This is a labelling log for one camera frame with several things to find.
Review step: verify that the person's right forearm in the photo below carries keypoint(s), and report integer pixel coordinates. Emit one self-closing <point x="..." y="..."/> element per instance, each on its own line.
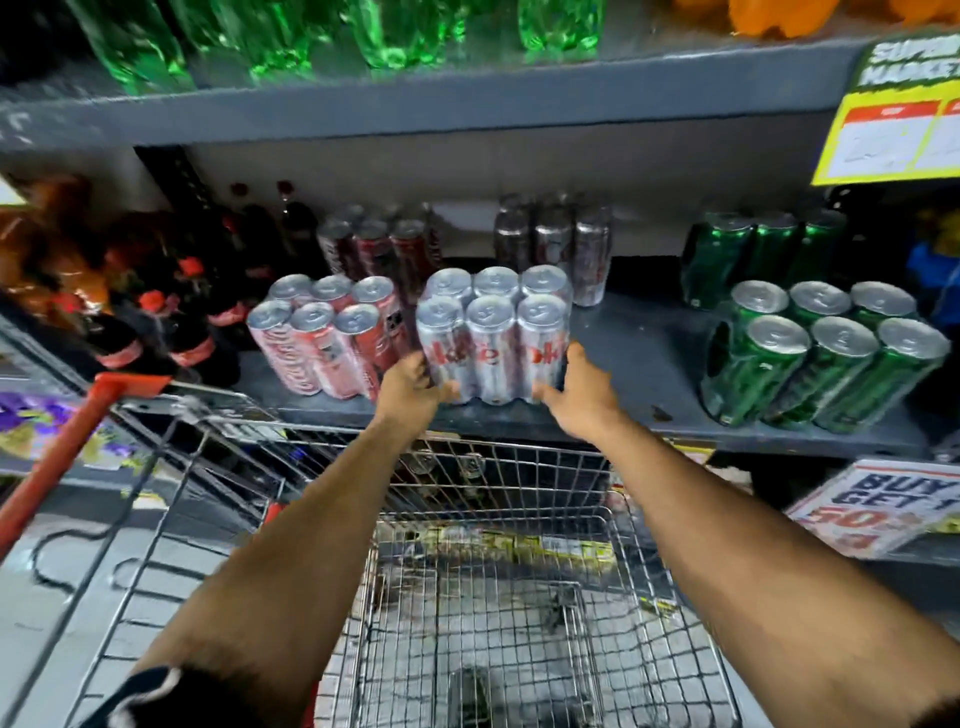
<point x="750" y="570"/>

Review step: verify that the red drink can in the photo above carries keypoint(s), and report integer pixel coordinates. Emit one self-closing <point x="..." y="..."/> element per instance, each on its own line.
<point x="375" y="247"/>
<point x="412" y="251"/>
<point x="337" y="247"/>

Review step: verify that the pack of silver cans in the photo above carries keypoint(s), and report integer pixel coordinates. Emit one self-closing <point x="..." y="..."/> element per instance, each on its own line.
<point x="491" y="337"/>

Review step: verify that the white red promo sign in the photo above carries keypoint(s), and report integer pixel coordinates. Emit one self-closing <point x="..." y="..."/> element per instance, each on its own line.
<point x="877" y="506"/>

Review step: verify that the wrapped pack of red cans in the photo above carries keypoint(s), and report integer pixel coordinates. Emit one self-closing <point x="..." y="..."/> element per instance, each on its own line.
<point x="322" y="337"/>

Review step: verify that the group of amber drink bottles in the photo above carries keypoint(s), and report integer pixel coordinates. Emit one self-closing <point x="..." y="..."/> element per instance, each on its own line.
<point x="45" y="247"/>

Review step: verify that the grey metal shelf board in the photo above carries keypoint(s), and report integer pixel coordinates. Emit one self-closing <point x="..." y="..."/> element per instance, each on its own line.
<point x="637" y="360"/>
<point x="450" y="94"/>

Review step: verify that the wrapped pack of green cans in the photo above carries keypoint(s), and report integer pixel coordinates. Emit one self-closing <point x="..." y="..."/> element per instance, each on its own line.
<point x="817" y="360"/>

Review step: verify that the dark sleeve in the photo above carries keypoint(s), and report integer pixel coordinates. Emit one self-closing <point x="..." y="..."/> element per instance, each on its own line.
<point x="169" y="701"/>

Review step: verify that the person's left thumb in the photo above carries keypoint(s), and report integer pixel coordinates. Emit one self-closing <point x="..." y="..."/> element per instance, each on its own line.
<point x="446" y="391"/>

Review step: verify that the row of orange plastic bottles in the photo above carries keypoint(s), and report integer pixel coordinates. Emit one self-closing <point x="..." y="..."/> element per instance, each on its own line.
<point x="787" y="13"/>

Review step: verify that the yellow price sign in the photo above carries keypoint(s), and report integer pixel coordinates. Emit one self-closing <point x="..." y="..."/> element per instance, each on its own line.
<point x="892" y="124"/>

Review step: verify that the row of green plastic bottles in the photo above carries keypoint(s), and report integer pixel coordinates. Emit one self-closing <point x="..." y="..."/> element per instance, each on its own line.
<point x="390" y="30"/>

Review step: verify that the blue bottles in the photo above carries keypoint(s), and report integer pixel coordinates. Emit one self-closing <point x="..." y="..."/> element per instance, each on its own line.
<point x="937" y="262"/>

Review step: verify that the person's left forearm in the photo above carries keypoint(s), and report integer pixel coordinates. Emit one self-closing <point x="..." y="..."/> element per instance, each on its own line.
<point x="300" y="555"/>

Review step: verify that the silver drink can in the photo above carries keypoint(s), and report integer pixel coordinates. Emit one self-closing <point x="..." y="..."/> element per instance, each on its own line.
<point x="553" y="236"/>
<point x="513" y="236"/>
<point x="591" y="255"/>

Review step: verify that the green drink can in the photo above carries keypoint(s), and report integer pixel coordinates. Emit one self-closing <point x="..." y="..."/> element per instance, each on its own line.
<point x="772" y="244"/>
<point x="712" y="255"/>
<point x="819" y="240"/>

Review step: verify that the purple yellow packet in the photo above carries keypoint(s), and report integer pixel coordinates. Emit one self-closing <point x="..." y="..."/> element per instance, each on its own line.
<point x="45" y="427"/>

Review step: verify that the person's right hand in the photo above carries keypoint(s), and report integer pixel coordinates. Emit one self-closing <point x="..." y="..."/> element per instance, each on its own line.
<point x="589" y="401"/>

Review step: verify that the group of dark cola bottles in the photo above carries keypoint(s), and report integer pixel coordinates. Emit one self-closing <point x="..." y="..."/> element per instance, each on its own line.
<point x="195" y="300"/>

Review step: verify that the person's right thumb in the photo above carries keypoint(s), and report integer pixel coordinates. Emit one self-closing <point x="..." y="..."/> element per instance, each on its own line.
<point x="551" y="397"/>

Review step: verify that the person's left hand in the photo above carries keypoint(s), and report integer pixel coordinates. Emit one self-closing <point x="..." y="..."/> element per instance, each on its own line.
<point x="406" y="394"/>

